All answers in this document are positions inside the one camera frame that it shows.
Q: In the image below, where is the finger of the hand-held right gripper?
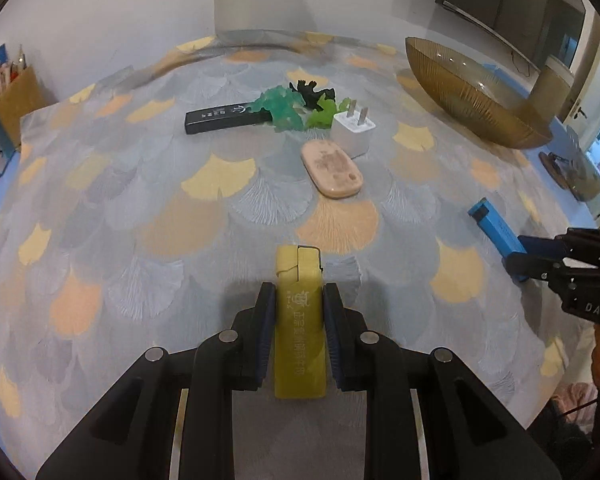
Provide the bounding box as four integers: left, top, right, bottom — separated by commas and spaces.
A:
502, 250, 582, 287
517, 227, 600, 262

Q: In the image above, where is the black dinosaur toy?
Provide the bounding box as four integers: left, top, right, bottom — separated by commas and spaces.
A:
287, 79, 337, 111

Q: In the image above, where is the teal translucent dinosaur toy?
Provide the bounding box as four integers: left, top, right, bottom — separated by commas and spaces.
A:
250, 86, 311, 133

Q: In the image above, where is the glass jar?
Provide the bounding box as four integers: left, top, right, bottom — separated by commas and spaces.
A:
539, 135, 600, 202

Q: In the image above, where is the fan-patterned grey tablecloth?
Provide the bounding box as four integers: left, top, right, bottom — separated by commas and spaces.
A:
0, 30, 583, 480

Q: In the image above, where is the bundle of pens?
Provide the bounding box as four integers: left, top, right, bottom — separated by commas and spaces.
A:
0, 45, 31, 98

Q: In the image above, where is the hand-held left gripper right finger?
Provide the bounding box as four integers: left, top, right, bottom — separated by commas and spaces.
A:
322, 282, 563, 480

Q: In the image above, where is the blue lighter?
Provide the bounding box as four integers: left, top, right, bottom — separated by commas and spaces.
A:
468, 198, 528, 283

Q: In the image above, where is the person's dark clothing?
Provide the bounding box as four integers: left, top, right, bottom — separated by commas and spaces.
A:
527, 385, 600, 480

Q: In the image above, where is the amber translucent cylinder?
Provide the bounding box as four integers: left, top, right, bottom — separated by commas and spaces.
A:
531, 56, 575, 123

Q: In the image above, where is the cardboard pen holder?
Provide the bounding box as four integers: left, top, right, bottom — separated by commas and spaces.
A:
0, 66, 56, 150

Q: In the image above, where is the white plug charger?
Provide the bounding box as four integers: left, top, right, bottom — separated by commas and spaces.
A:
332, 102, 377, 157

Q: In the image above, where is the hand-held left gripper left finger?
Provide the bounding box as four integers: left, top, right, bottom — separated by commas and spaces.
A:
35, 281, 277, 480

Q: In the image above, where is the yellow lighter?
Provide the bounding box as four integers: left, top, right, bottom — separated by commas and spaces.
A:
273, 244, 327, 400

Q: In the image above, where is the amber ribbed glass bowl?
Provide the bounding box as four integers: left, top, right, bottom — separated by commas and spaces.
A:
405, 36, 553, 150

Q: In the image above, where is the green translucent dinosaur toy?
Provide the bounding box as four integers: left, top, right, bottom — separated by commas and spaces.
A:
306, 97, 353, 131

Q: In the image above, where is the black box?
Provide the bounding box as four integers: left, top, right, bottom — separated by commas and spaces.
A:
185, 104, 272, 136

